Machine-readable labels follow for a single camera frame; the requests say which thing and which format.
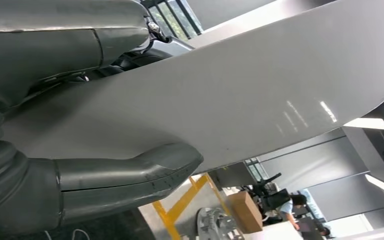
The person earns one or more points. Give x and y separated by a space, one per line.
286 207

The steel workbench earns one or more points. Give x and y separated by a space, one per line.
195 205

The brown cardboard box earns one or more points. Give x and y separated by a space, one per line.
245 212

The yellow tape frames on workbench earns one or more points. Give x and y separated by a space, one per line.
168 218

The white desk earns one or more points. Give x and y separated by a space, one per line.
271 232

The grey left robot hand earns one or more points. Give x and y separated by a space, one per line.
46 43

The grey laptop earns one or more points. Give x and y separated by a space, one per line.
308 230

